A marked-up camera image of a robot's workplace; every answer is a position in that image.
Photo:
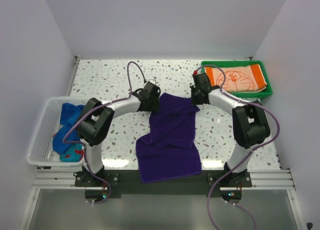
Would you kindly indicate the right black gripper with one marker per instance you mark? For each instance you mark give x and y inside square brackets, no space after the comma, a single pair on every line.
[193,89]

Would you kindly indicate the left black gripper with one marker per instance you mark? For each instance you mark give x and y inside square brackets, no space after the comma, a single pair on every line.
[154,108]

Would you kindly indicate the orange Doraemon towel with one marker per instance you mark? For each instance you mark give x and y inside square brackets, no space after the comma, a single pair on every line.
[238,79]

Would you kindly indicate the purple towel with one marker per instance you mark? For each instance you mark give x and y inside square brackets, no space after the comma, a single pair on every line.
[168,151]

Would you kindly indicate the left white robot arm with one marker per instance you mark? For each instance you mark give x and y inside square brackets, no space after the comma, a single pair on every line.
[94,122]

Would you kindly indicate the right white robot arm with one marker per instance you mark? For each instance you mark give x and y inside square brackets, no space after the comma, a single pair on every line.
[249,122]

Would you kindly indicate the green plastic tray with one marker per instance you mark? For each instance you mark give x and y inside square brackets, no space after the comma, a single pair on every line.
[236,63]

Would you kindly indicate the blue towel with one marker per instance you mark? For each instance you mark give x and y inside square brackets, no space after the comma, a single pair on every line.
[68,117]

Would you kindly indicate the teal and red towel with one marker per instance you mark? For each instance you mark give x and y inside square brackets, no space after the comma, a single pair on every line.
[74,153]

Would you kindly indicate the white plastic basket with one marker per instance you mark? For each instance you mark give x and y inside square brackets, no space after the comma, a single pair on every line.
[40,151]

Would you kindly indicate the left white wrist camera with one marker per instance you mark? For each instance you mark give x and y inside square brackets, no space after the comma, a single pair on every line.
[154,81]

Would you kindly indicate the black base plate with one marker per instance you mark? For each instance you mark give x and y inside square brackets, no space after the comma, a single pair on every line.
[128,182]

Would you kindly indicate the aluminium rail frame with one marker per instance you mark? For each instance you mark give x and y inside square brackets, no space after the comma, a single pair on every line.
[62,178]

